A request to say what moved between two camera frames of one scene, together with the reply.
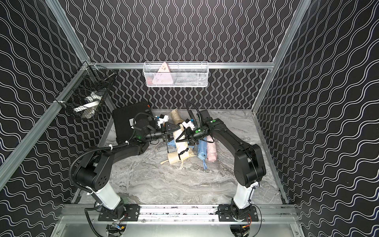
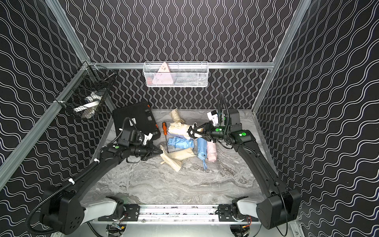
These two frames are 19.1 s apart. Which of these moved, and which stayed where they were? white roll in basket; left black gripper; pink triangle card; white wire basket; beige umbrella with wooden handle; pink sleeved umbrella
Moved: beige umbrella with wooden handle; left black gripper
Stayed: pink sleeved umbrella; white wire basket; pink triangle card; white roll in basket
